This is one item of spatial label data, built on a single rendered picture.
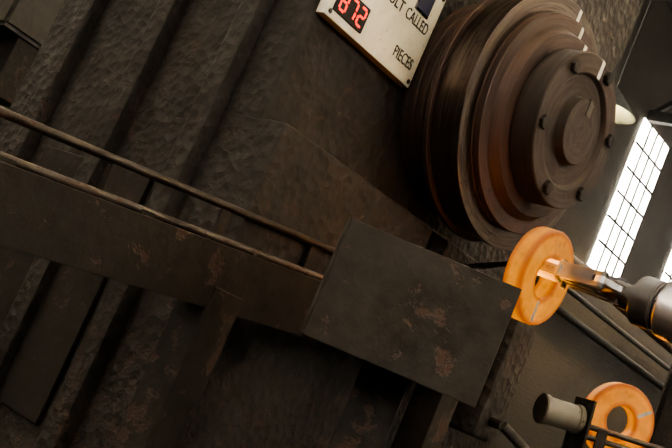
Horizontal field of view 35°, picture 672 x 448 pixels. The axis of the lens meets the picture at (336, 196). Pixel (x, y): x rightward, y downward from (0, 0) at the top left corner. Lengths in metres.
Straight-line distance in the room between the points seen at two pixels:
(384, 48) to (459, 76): 0.13
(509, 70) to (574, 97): 0.15
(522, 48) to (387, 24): 0.24
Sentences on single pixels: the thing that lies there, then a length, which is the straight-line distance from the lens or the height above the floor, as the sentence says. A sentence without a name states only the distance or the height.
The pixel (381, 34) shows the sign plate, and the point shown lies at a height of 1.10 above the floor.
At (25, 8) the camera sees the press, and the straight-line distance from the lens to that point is 5.89.
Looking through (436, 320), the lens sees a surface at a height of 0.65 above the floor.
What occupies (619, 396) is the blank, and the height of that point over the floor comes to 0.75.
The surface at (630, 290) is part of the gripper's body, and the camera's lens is 1.58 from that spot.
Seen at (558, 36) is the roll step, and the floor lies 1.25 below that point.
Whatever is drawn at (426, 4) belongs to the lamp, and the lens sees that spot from 1.84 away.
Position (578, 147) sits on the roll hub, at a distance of 1.90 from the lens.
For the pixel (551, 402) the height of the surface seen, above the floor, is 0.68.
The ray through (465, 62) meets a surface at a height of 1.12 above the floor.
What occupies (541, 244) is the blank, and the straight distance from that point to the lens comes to 1.63.
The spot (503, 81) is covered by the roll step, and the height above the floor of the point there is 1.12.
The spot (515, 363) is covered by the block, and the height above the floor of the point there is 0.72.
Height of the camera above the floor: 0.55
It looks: 9 degrees up
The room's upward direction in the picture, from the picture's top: 24 degrees clockwise
